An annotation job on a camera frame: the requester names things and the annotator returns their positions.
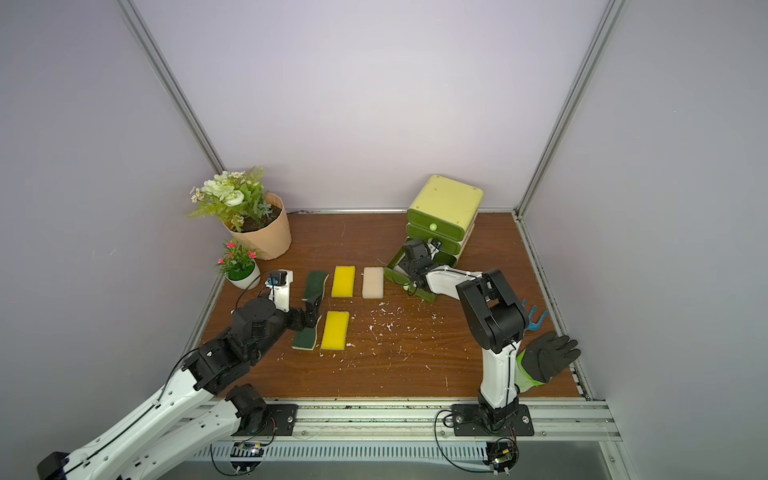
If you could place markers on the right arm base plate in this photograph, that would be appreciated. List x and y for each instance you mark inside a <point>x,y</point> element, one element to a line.
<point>478,420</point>

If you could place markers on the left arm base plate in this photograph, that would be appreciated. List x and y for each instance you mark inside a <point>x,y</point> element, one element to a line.
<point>273,419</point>

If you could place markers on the green drawer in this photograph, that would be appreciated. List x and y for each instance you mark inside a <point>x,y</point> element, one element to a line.
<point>447,245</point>
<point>402,279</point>
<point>451,226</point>

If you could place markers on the right electronics board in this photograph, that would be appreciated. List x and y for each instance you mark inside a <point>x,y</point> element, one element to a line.
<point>502,455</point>

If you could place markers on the pink flowers small plant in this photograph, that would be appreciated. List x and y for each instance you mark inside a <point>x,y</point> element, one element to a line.
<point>237,262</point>

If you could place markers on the electronics board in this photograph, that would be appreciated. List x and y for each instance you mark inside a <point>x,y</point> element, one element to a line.
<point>245,457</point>
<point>502,455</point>

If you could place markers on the large yellow sponge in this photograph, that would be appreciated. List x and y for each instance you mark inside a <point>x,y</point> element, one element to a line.
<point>335,330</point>

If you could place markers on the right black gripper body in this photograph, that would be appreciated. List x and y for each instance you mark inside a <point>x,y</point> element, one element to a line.
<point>411,263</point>

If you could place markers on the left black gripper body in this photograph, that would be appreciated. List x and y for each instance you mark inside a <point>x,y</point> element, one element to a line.
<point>293,321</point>

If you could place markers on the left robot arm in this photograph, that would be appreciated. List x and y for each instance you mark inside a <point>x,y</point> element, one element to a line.
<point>201,403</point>

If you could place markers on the beige sponge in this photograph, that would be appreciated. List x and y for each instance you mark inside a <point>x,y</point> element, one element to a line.
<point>373,283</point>

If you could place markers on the small white flower pot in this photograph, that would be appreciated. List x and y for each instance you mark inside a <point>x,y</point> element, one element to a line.
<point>246,278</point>

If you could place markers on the aluminium front rail frame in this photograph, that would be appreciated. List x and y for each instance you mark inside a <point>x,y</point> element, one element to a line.
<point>420,430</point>

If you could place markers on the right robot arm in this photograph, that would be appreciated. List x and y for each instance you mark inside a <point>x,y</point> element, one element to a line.
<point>495,318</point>

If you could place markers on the blue garden rake tool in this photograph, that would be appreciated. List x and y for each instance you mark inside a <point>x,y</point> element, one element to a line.
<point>535,318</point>

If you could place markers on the white flowers green plant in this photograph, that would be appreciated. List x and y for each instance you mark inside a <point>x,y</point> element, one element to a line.
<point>236,198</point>

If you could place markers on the yellow green sponge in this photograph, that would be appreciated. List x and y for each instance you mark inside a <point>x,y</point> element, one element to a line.
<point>305,339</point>
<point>315,286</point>

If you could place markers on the left electronics board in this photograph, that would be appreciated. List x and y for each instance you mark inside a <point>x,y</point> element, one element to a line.
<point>245,457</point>

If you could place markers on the black glove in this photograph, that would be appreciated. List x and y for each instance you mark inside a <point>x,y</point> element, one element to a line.
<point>543,359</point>

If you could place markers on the yellow side up sponge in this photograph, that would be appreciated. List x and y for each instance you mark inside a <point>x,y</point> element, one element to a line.
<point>343,282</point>

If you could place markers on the green pink drawer cabinet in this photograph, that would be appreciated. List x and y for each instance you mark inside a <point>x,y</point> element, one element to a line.
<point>451,196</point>

